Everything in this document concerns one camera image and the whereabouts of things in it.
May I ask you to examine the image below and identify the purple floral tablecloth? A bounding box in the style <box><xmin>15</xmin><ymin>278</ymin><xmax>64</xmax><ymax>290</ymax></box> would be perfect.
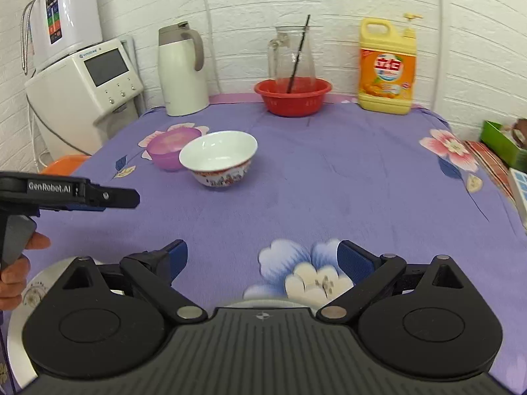
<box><xmin>28</xmin><ymin>103</ymin><xmax>526</xmax><ymax>393</ymax></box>

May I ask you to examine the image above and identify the white thermos jug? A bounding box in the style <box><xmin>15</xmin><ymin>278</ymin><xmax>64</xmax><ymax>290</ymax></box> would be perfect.
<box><xmin>157</xmin><ymin>21</ymin><xmax>209</xmax><ymax>117</ymax></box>

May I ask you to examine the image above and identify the black stirring stick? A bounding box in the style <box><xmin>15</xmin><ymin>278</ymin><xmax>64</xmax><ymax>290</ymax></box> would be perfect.
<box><xmin>287</xmin><ymin>13</ymin><xmax>311</xmax><ymax>94</ymax></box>

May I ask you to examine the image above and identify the red plastic basket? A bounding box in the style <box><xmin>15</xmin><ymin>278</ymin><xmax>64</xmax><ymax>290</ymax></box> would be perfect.
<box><xmin>254</xmin><ymin>79</ymin><xmax>332</xmax><ymax>118</ymax></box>

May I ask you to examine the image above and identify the yellow detergent bottle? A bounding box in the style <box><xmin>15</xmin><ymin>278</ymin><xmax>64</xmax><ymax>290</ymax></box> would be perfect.
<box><xmin>358</xmin><ymin>18</ymin><xmax>417</xmax><ymax>115</ymax></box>

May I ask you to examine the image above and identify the white water dispenser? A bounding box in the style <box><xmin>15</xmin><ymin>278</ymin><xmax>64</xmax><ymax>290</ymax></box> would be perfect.
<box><xmin>25</xmin><ymin>39</ymin><xmax>144</xmax><ymax>161</ymax></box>

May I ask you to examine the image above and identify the person's left hand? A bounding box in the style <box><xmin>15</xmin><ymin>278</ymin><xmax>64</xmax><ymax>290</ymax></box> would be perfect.
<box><xmin>0</xmin><ymin>232</ymin><xmax>51</xmax><ymax>311</ymax></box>

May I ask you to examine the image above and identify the glass pitcher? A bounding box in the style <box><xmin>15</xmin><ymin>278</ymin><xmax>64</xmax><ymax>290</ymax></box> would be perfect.
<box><xmin>268</xmin><ymin>26</ymin><xmax>316</xmax><ymax>93</ymax></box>

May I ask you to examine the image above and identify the orange plastic basin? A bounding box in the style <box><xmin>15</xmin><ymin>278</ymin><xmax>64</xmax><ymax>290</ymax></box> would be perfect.
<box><xmin>40</xmin><ymin>154</ymin><xmax>89</xmax><ymax>176</ymax></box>

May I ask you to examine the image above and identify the green box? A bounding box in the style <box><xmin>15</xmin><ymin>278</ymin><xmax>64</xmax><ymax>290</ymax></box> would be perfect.
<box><xmin>480</xmin><ymin>120</ymin><xmax>527</xmax><ymax>172</ymax></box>

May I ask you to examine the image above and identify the white water purifier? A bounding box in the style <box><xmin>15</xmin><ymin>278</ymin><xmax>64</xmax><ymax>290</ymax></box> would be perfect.
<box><xmin>20</xmin><ymin>0</ymin><xmax>103</xmax><ymax>72</ymax></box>

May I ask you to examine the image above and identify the purple plastic bowl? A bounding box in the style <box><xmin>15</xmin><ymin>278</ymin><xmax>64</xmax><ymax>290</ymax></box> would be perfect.
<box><xmin>147</xmin><ymin>127</ymin><xmax>202</xmax><ymax>171</ymax></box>

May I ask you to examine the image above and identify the white red ceramic bowl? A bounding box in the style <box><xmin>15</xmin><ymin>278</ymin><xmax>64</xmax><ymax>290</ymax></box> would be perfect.
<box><xmin>180</xmin><ymin>130</ymin><xmax>258</xmax><ymax>188</ymax></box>

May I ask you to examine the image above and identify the white floral plate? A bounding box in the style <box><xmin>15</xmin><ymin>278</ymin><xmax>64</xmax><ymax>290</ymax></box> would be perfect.
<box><xmin>5</xmin><ymin>255</ymin><xmax>124</xmax><ymax>390</ymax></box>

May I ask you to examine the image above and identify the stainless steel bowl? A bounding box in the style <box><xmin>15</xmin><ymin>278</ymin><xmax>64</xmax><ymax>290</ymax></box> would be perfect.
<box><xmin>226</xmin><ymin>299</ymin><xmax>316</xmax><ymax>310</ymax></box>

